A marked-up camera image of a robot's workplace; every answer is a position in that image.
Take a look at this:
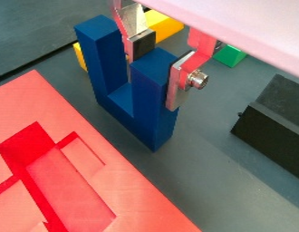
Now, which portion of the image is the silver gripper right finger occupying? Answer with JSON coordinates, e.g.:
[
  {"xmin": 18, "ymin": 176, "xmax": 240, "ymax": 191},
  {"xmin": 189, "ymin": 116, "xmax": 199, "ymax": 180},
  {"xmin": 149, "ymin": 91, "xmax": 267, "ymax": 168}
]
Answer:
[{"xmin": 165, "ymin": 28, "xmax": 216, "ymax": 111}]

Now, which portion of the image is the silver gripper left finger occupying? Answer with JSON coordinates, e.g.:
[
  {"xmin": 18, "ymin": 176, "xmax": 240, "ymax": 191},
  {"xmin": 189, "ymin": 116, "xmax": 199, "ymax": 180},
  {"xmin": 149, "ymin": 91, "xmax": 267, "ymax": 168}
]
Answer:
[{"xmin": 110, "ymin": 0, "xmax": 156, "ymax": 63}]

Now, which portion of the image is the blue U-shaped block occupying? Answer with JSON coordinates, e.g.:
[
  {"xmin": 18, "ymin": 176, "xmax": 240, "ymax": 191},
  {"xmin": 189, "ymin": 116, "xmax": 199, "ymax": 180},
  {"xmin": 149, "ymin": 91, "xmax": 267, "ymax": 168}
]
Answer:
[{"xmin": 74, "ymin": 15, "xmax": 177, "ymax": 150}]

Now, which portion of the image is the red slotted board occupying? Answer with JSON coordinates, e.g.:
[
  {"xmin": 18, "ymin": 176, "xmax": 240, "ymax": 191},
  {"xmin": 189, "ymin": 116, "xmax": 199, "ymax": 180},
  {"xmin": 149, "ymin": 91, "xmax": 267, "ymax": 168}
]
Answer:
[{"xmin": 0, "ymin": 71, "xmax": 200, "ymax": 232}]

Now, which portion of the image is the yellow long block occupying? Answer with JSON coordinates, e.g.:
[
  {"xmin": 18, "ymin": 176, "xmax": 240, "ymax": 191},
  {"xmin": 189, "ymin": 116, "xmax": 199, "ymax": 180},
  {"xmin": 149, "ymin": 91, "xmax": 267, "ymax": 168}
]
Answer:
[{"xmin": 72, "ymin": 10, "xmax": 184, "ymax": 70}]

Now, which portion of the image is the green stepped block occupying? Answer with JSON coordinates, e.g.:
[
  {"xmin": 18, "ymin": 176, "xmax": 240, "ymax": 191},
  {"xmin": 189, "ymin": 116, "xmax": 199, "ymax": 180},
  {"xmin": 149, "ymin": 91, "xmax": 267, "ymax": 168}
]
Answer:
[{"xmin": 213, "ymin": 45, "xmax": 247, "ymax": 68}]

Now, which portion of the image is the black angle bracket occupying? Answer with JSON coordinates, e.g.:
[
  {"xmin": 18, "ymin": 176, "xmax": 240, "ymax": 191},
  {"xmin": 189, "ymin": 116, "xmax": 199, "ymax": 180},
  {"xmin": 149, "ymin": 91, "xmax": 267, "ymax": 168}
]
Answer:
[{"xmin": 231, "ymin": 74, "xmax": 299, "ymax": 178}]

